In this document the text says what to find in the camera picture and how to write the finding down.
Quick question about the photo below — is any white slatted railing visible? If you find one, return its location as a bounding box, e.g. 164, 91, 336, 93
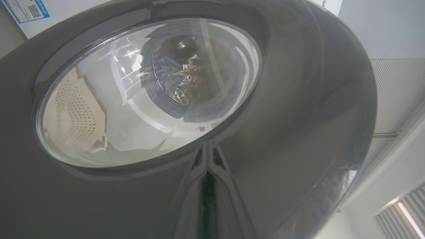
375, 185, 425, 239

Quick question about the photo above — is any grey ribbed panel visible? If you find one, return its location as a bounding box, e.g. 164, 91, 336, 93
360, 58, 425, 173

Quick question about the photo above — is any blue white energy label sticker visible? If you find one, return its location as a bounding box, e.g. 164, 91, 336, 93
3, 0, 50, 24

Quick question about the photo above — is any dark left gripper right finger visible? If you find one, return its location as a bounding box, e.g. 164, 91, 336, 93
208, 141, 258, 239

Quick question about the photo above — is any dark round glass washer door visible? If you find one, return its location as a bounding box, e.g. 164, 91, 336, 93
0, 0, 378, 239

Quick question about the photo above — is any white washing machine body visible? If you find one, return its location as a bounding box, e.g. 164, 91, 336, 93
0, 0, 343, 40

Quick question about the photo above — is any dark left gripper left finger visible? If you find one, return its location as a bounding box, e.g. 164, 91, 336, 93
172, 141, 210, 239

